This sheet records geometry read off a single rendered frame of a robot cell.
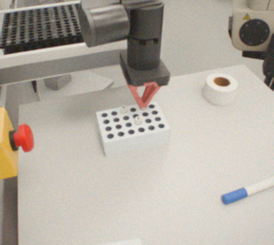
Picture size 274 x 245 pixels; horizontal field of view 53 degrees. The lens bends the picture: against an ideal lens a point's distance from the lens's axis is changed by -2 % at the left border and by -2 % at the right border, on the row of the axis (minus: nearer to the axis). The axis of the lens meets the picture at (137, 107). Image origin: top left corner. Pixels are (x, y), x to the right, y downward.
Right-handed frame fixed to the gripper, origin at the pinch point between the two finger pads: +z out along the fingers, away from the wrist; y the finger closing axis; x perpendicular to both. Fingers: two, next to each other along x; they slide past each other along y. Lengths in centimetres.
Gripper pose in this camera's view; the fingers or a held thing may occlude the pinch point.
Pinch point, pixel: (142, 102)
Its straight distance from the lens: 54.4
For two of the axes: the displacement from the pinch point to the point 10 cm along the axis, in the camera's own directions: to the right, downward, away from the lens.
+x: 9.7, -1.6, 2.1
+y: 2.6, 6.3, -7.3
